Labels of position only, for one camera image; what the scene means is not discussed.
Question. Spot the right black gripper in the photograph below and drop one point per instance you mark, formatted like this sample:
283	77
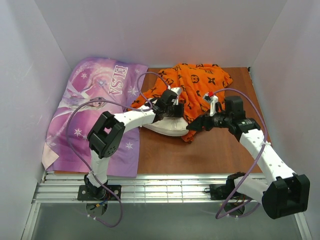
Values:
203	121

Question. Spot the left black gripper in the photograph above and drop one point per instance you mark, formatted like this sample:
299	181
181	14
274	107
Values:
178	110

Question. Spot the cream white pillow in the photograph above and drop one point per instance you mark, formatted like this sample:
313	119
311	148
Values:
169	126

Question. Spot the orange black patterned pillowcase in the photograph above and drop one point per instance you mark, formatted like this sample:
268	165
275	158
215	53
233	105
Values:
195	80

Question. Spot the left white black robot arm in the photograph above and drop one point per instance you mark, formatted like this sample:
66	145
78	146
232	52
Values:
106	135

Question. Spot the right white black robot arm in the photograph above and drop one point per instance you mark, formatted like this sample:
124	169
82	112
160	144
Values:
285	192

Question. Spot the purple Elsa printed cloth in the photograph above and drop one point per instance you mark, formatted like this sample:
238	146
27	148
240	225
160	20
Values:
95	85

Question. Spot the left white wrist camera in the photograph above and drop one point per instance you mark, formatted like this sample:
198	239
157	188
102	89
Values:
177	91

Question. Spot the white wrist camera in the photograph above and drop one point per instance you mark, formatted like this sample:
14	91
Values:
211	99
177	91

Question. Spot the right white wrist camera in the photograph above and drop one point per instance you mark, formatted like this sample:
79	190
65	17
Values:
211	99

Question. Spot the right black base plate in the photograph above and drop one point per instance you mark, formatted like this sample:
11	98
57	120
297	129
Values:
222	191

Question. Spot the aluminium rail frame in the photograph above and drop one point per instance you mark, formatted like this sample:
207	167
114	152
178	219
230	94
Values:
155	207

